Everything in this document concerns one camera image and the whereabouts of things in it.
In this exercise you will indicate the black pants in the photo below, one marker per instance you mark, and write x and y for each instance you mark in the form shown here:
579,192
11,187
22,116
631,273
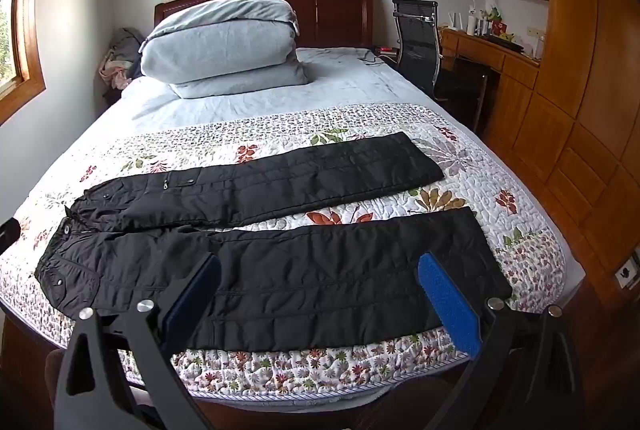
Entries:
300,290

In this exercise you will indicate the wooden wardrobe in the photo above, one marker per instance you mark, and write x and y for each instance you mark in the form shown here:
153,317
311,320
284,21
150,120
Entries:
575,60

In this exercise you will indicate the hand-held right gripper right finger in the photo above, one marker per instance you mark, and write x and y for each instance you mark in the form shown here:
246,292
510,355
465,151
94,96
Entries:
450,300

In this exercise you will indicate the white paper roll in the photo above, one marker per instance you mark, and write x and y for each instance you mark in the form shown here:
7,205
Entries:
471,24

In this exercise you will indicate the pile of clothes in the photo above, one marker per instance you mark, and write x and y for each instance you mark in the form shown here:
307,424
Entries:
120,50

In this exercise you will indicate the black mesh office chair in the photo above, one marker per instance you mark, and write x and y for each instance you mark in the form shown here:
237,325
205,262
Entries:
415,45

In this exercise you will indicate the dark blue cloth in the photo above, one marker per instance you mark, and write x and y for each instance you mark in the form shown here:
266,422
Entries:
135,71

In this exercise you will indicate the green plush toy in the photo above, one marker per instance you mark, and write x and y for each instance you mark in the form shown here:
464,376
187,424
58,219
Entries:
495,13

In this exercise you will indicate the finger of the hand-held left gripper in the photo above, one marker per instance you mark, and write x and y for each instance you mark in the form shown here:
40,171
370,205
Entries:
7,235

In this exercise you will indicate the black keyboard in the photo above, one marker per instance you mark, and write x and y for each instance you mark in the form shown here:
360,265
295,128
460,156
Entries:
506,43

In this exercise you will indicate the light blue pillow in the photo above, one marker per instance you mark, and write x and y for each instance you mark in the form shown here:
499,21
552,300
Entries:
240,83

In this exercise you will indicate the white wall socket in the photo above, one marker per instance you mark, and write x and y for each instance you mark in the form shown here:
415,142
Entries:
625,274

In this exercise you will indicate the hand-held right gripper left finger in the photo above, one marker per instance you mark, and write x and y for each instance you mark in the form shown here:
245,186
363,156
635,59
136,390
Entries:
192,295

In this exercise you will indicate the floral quilted bedspread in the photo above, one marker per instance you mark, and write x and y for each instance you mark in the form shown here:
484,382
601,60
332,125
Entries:
475,160

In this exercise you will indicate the light blue bed sheet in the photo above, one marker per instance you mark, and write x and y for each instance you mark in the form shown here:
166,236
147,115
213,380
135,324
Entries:
340,80

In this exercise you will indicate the narrow wooden framed window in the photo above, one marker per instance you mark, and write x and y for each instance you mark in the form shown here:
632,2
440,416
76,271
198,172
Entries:
32,35

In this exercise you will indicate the wooden desk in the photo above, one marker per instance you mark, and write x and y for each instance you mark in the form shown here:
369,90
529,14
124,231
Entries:
505,60

